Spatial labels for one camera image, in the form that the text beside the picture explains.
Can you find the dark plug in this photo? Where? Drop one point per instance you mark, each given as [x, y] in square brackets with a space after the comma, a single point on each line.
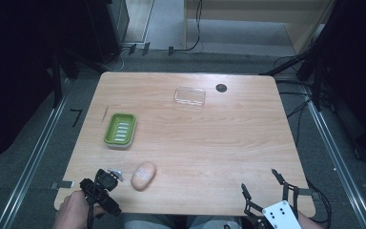
[146, 48]
[132, 49]
[170, 50]

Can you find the clear plastic lid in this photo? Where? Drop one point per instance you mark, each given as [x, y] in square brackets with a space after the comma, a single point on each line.
[190, 96]

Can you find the peach soap bar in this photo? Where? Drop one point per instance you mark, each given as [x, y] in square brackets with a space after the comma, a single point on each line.
[143, 176]

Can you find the metal floor rail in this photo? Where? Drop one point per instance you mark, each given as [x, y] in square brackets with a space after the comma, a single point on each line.
[336, 162]
[31, 162]

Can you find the green soap dish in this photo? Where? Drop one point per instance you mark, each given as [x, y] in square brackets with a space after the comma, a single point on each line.
[120, 130]

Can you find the black metal stand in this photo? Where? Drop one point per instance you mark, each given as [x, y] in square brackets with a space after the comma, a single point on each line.
[57, 79]
[314, 73]

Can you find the grey tape strip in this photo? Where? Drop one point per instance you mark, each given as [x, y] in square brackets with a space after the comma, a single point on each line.
[305, 191]
[63, 184]

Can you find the person's right hand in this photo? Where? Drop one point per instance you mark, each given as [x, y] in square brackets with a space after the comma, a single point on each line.
[308, 222]

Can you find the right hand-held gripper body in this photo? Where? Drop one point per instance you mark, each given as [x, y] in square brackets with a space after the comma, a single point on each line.
[281, 215]

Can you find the dark cabinet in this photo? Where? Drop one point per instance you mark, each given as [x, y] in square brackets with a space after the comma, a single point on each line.
[108, 28]

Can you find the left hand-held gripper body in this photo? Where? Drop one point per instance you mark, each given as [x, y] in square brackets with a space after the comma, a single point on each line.
[105, 183]

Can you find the person's left hand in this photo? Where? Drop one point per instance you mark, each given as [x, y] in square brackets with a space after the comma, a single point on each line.
[73, 210]

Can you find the black round table grommet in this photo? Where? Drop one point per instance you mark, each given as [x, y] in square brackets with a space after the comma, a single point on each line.
[221, 88]

